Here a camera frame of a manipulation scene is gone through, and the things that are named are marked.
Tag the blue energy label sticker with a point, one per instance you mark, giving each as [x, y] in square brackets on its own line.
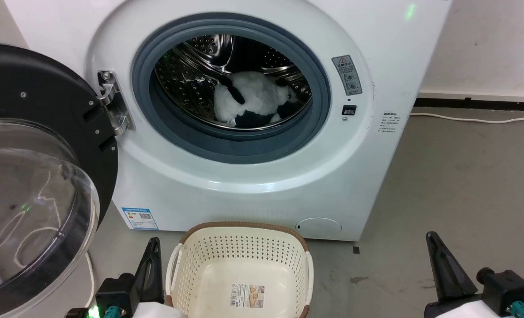
[140, 218]

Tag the wrist black camera block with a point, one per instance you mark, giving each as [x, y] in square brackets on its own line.
[111, 293]
[509, 289]

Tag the grey rubber door gasket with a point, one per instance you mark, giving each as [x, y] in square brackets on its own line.
[244, 151]

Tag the round white filter cover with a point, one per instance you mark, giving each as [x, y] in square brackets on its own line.
[319, 227]

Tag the cream perforated laundry basket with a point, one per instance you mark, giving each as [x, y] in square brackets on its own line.
[244, 251]

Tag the left wrist black camera block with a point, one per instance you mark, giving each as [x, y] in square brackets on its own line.
[111, 293]

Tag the black and white baseboard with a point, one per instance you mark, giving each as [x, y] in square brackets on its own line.
[465, 103]

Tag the black door latch socket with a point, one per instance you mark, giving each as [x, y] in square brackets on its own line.
[349, 110]

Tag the open black washer door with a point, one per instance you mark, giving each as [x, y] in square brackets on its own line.
[45, 88]

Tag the small printed text sticker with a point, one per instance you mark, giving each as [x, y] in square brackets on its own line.
[390, 122]

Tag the white and black plush toy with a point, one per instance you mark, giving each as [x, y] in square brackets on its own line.
[257, 95]

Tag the white front-load washing machine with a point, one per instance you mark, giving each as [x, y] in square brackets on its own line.
[244, 196]

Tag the chrome door hinge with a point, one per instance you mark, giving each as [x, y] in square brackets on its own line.
[116, 110]

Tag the right wrist black camera block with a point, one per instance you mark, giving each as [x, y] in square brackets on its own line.
[509, 289]

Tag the basket product label sticker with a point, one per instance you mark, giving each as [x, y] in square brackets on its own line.
[247, 295]

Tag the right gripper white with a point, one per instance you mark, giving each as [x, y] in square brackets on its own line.
[462, 310]

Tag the stainless steel washer drum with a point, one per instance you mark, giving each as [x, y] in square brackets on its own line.
[184, 84]

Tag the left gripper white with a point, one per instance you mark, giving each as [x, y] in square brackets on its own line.
[156, 311]

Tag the grey warning sticker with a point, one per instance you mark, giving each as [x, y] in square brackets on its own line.
[347, 75]

